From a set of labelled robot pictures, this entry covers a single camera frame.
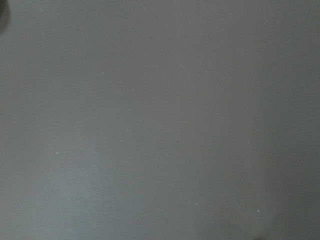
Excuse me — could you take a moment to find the dark blurred object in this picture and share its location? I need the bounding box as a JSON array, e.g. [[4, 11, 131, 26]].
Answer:
[[0, 0, 11, 34]]

